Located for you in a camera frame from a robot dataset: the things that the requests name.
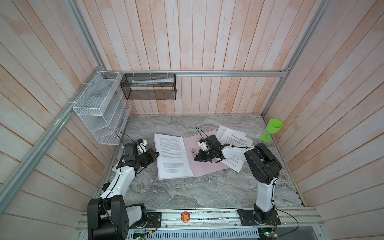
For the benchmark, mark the underlying white paper sheet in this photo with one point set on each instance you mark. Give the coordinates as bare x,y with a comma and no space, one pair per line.
222,129

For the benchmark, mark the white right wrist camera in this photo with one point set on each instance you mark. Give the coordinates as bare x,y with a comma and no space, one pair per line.
204,145

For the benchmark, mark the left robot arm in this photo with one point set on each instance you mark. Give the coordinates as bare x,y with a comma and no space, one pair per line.
108,216

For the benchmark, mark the aluminium frame bar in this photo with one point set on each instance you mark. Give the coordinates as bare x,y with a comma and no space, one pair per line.
225,73

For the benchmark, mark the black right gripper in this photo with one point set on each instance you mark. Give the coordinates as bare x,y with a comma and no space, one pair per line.
201,157

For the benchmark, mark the Chinese titled paper sheet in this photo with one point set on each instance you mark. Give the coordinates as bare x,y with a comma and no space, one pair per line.
237,141

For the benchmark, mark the printed English paper sheet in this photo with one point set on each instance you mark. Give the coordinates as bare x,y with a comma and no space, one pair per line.
173,161

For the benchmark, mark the metal folder clip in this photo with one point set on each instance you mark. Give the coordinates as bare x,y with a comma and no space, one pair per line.
194,152

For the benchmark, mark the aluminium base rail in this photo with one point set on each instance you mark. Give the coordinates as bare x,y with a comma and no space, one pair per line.
228,218

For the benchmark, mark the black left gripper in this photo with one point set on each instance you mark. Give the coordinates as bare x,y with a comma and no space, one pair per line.
150,152

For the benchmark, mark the green plastic goblet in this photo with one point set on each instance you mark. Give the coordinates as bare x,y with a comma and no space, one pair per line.
273,127

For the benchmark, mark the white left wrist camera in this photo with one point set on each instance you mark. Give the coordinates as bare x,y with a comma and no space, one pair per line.
141,146

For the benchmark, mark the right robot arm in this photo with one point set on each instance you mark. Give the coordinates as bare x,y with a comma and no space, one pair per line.
265,168

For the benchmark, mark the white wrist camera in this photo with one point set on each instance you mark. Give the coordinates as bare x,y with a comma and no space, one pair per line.
204,145
141,146

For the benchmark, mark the orange round sticker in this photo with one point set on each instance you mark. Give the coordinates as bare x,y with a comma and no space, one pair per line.
185,217

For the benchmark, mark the white wire mesh shelf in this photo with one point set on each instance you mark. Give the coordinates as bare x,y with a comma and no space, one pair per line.
102,109

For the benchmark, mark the paper in black basket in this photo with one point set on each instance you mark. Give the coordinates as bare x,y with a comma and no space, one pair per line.
167,82

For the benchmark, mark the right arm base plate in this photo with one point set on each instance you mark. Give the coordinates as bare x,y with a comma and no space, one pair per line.
257,217

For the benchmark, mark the black mesh basket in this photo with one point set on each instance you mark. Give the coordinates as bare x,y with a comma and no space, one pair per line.
148,93

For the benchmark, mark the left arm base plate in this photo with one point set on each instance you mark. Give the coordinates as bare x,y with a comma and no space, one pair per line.
152,220

